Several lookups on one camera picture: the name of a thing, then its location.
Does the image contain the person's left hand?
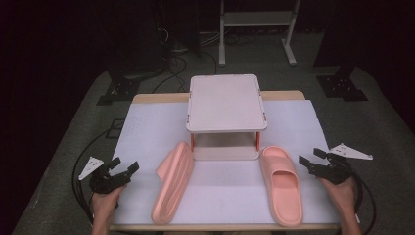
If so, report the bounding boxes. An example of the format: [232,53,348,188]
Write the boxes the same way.
[90,185,127,227]

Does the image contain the white metal stand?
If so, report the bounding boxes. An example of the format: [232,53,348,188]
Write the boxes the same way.
[218,0,301,68]

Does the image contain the pink slipper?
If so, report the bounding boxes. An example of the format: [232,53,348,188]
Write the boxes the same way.
[258,145,304,228]
[151,140,196,226]

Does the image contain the bundle of black floor cables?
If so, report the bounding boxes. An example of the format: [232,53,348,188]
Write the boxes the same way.
[150,27,219,95]

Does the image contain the black stand base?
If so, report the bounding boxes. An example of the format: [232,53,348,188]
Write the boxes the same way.
[315,66,370,103]
[96,69,165,107]

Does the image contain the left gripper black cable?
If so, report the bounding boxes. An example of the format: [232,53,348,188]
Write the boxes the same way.
[75,177,96,226]

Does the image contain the person's right hand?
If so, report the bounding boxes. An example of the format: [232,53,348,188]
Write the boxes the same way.
[318,175,357,218]

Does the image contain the white table mat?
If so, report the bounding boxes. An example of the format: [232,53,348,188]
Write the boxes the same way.
[112,99,341,227]

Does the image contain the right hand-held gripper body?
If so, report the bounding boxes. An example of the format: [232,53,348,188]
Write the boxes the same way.
[307,142,374,186]

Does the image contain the thin black floor cable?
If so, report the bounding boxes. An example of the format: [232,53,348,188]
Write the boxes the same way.
[71,129,111,197]
[356,174,378,235]

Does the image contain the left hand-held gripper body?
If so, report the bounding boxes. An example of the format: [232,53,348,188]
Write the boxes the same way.
[77,156,132,195]

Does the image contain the white two-tier shoe rack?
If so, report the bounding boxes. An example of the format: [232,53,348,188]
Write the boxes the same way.
[185,73,269,162]

